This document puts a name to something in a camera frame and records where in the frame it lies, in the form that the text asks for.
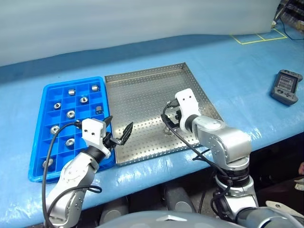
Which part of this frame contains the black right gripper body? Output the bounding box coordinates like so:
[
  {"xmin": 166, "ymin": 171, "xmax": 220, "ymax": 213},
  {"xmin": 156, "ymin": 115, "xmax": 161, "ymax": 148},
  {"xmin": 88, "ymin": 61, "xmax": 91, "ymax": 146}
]
[{"xmin": 173, "ymin": 107, "xmax": 183, "ymax": 127}]

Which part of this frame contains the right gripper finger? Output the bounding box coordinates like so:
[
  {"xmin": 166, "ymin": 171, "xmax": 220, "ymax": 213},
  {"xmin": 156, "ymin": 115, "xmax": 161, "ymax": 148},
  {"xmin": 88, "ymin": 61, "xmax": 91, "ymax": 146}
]
[{"xmin": 161, "ymin": 114, "xmax": 178, "ymax": 130}]

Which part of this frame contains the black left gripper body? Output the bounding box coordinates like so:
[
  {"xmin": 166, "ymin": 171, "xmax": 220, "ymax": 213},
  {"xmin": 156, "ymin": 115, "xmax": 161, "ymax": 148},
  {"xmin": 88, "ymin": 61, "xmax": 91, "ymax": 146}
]
[{"xmin": 102, "ymin": 132, "xmax": 121, "ymax": 150}]

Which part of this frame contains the perforated steel tray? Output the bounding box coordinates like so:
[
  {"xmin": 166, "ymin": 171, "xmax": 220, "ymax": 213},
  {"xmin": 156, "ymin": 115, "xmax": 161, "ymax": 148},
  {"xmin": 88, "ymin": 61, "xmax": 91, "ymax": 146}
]
[{"xmin": 104, "ymin": 62, "xmax": 224, "ymax": 167}]

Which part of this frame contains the blue plastic compartment tray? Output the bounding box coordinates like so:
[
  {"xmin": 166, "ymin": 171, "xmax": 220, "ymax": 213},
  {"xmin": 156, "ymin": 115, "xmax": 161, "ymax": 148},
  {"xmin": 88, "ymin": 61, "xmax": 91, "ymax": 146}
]
[{"xmin": 28, "ymin": 76, "xmax": 116, "ymax": 183}]

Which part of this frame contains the dark rounded cylinder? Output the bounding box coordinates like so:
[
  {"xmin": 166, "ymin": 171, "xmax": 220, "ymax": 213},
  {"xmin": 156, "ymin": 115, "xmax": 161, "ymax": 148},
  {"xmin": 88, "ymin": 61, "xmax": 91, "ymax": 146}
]
[
  {"xmin": 99, "ymin": 196, "xmax": 129, "ymax": 224},
  {"xmin": 163, "ymin": 184, "xmax": 196, "ymax": 213}
]

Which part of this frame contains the grey robot torso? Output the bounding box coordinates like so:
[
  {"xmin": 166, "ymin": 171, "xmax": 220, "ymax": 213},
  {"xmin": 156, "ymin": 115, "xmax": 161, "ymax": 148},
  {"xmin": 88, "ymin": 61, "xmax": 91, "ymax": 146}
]
[{"xmin": 95, "ymin": 210, "xmax": 239, "ymax": 228}]

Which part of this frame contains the white foam backdrop sheet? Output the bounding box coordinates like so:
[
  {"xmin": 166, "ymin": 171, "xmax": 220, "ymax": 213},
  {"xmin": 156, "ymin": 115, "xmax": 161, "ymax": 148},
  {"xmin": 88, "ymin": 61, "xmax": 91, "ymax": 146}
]
[{"xmin": 0, "ymin": 0, "xmax": 281, "ymax": 67}]

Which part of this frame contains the grey handheld remote controller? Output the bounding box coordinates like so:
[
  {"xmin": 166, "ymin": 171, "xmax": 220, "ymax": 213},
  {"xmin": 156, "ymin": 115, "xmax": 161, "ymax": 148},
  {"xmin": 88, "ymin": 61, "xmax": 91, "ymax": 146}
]
[{"xmin": 270, "ymin": 69, "xmax": 304, "ymax": 106}]

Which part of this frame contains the person beige clothing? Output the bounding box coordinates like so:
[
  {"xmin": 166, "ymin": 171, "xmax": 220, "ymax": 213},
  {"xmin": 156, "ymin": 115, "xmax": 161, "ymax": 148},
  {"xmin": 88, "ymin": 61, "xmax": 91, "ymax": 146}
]
[{"xmin": 294, "ymin": 177, "xmax": 304, "ymax": 191}]

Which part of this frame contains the cluttered background shelf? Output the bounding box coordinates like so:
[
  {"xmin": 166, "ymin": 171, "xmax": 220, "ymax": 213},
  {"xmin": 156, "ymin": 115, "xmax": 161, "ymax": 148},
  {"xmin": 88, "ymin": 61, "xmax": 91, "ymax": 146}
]
[{"xmin": 275, "ymin": 0, "xmax": 304, "ymax": 30}]

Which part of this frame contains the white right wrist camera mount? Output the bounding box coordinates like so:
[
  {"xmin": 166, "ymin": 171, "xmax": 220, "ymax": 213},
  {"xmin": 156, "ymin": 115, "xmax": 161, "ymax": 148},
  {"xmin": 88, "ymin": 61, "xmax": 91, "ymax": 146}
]
[{"xmin": 174, "ymin": 88, "xmax": 200, "ymax": 132}]

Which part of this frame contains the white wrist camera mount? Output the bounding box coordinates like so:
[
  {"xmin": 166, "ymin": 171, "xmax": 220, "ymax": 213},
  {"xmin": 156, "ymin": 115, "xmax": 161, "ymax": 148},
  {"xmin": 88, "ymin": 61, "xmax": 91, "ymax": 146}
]
[
  {"xmin": 174, "ymin": 88, "xmax": 200, "ymax": 132},
  {"xmin": 81, "ymin": 118, "xmax": 112, "ymax": 160}
]

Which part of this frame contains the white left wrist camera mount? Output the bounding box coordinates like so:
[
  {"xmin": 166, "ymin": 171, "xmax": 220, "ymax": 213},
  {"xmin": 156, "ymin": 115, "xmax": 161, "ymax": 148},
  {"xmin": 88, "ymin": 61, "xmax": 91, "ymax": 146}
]
[{"xmin": 81, "ymin": 118, "xmax": 112, "ymax": 160}]

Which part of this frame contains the thin black background cable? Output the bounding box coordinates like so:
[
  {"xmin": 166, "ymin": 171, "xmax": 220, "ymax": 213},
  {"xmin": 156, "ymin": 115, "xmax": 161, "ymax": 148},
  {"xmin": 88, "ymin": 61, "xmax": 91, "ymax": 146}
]
[{"xmin": 280, "ymin": 18, "xmax": 304, "ymax": 41}]

